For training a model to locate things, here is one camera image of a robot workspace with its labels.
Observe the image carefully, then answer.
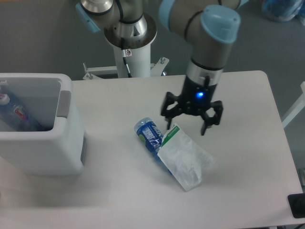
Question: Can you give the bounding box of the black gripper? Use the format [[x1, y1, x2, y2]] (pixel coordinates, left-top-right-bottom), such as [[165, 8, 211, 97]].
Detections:
[[161, 76, 224, 135]]

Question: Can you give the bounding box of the white trash can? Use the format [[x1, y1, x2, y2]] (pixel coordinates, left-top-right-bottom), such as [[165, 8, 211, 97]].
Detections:
[[0, 73, 86, 175]]

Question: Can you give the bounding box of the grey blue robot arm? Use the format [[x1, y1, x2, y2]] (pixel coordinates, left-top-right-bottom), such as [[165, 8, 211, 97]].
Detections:
[[76, 0, 242, 134]]

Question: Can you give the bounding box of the clear bottle inside can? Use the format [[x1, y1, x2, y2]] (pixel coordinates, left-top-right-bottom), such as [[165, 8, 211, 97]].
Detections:
[[0, 90, 47, 132]]

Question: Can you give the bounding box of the blue plastic bottle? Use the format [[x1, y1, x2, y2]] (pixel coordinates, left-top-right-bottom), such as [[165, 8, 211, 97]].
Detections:
[[134, 117, 172, 175]]

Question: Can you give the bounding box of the white plastic bag green strip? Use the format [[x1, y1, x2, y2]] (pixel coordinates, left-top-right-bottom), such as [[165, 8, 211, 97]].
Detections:
[[157, 124, 216, 192]]

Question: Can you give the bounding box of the blue plastic bag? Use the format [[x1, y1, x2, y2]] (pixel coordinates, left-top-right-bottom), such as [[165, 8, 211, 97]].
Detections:
[[261, 0, 305, 22]]

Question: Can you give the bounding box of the black device table corner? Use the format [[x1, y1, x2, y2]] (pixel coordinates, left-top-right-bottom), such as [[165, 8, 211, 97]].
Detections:
[[287, 193, 305, 219]]

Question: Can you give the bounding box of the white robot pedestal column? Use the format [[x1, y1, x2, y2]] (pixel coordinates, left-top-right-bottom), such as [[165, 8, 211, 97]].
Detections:
[[103, 13, 158, 78]]

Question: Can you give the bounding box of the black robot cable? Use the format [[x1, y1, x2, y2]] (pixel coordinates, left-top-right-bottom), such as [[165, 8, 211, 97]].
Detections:
[[120, 37, 133, 78]]

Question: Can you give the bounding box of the white pedestal base frame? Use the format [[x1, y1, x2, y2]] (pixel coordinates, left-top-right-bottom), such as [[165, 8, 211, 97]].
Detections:
[[82, 57, 170, 80]]

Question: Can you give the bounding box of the white frame right edge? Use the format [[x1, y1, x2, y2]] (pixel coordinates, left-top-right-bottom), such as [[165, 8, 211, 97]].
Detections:
[[281, 82, 305, 128]]

